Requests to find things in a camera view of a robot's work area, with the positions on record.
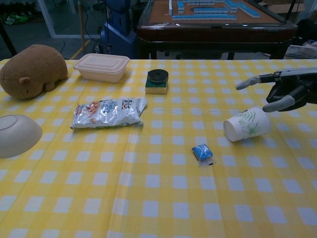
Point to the short mahjong tile row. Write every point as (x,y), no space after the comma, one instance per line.
(210,11)

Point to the white paper cup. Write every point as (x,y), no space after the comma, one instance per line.
(247,126)

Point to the white printed bag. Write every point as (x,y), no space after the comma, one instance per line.
(301,50)

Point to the blue machine base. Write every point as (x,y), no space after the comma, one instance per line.
(119,32)

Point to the beige upturned bowl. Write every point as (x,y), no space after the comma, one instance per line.
(17,136)

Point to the wooden pole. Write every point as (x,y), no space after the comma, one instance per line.
(81,24)

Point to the beige lidded food container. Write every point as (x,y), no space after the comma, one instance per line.
(101,67)

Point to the long mahjong tile row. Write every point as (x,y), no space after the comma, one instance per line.
(203,17)

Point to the diagonal mahjong tile row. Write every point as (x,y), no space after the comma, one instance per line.
(245,10)

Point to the brown capybara plush toy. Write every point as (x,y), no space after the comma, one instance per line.
(34,67)

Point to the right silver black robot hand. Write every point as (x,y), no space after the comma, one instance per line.
(292,86)

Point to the dark wooden mahjong table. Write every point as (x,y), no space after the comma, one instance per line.
(215,32)

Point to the yellow white checkered tablecloth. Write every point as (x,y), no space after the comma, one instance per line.
(148,186)

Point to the black round disc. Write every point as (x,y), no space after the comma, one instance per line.
(157,75)

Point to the glass door frame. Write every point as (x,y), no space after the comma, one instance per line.
(49,19)

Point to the silver printed snack bag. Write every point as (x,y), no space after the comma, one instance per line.
(109,114)

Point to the green yellow sponge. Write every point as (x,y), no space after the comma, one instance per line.
(156,89)

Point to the small blue wrapped packet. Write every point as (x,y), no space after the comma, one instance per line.
(201,151)

